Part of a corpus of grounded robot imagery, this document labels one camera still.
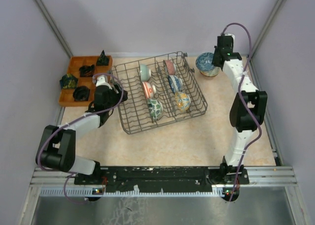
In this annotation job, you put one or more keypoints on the blue lattice patterned bowl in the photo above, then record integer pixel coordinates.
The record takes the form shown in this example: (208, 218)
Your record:
(204, 62)

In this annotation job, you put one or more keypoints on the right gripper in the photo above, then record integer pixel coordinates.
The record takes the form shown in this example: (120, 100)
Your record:
(215, 51)

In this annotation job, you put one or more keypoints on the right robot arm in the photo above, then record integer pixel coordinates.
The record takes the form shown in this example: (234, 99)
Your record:
(246, 114)

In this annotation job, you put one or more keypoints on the pink patterned bowl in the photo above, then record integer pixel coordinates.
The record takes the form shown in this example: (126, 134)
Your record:
(170, 66)

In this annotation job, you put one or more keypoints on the aluminium frame rail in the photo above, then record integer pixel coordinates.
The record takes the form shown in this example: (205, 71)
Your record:
(268, 176)

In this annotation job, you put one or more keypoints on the dark speckled bowl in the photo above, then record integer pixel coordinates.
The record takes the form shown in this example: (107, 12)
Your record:
(209, 74)

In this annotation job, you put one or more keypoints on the wooden compartment tray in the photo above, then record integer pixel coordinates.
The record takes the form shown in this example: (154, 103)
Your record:
(78, 84)

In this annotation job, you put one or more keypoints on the pale green grid bowl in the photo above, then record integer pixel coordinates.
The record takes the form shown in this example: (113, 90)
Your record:
(145, 72)

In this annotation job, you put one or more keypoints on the orange white patterned bowl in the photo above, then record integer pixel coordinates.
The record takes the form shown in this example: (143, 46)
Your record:
(149, 89)

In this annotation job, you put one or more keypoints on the green leaf patterned bowl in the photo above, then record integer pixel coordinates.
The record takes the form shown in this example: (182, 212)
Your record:
(155, 108)

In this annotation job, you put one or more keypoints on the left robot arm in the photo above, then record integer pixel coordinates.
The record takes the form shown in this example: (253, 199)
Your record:
(57, 148)

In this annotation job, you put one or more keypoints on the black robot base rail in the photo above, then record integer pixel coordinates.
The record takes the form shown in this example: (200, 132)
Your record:
(164, 179)

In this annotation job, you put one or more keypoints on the yellow blue patterned bowl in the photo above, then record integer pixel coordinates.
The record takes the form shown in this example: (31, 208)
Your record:
(183, 101)

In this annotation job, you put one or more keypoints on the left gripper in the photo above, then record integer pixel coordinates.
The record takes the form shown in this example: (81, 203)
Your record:
(116, 95)

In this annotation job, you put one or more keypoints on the cream leaf patterned bowl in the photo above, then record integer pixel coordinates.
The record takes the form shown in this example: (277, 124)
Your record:
(212, 71)

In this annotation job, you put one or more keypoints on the blue white floral bowl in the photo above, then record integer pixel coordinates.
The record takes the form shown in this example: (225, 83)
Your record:
(176, 83)

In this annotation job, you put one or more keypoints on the grey wire dish rack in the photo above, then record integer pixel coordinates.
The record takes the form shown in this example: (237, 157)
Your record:
(135, 113)

